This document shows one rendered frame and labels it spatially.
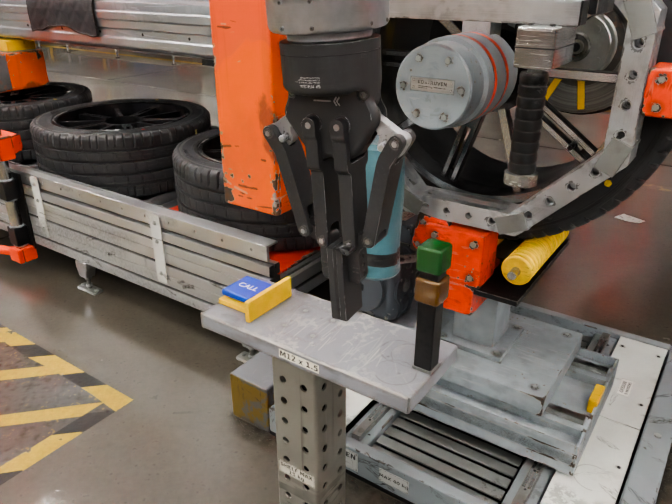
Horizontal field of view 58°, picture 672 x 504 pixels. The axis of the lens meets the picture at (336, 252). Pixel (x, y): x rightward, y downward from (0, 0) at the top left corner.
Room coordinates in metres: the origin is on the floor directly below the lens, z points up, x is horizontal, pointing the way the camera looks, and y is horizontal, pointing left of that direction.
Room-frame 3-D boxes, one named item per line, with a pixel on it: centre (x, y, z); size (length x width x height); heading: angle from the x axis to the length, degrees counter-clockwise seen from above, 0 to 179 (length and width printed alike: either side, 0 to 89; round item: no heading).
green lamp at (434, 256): (0.78, -0.14, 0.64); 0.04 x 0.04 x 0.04; 55
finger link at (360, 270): (0.46, -0.03, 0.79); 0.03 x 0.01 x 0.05; 60
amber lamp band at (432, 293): (0.78, -0.14, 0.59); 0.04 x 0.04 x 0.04; 55
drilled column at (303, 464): (0.91, 0.05, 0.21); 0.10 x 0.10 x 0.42; 55
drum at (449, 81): (1.02, -0.20, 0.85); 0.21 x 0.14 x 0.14; 145
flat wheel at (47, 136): (2.34, 0.82, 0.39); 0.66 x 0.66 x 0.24
